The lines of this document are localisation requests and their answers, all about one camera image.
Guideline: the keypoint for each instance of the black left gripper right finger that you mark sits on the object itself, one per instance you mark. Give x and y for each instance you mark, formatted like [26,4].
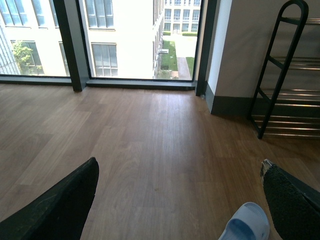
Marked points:
[294,206]

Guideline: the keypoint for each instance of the black metal shoe rack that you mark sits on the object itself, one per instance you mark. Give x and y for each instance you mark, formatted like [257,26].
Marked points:
[286,100]

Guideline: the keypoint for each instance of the light blue slipper upper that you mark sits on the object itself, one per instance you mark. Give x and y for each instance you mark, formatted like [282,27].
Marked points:
[249,222]

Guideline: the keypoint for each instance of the dark window frame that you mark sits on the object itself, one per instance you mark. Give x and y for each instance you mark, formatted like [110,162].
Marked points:
[143,44]

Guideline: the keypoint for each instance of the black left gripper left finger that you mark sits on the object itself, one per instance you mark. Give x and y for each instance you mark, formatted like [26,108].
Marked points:
[60,213]

